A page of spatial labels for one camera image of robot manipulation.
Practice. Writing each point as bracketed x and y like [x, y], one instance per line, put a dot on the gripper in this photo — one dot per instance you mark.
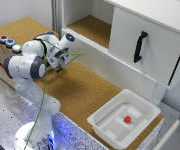
[60, 60]

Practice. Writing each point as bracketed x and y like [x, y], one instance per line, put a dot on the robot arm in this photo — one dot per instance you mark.
[25, 65]

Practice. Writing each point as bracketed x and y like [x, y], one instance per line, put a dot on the blue button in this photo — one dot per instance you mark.
[10, 42]

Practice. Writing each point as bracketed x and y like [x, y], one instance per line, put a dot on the red button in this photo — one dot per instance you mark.
[3, 38]

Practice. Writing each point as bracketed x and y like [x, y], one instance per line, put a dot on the white cabinet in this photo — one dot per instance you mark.
[130, 71]

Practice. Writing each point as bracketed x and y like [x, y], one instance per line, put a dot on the white plastic box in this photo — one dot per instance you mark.
[123, 118]

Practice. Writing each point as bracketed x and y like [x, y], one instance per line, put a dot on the white sliding door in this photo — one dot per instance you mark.
[146, 43]

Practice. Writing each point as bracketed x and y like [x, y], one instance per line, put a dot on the pink block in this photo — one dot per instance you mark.
[127, 119]

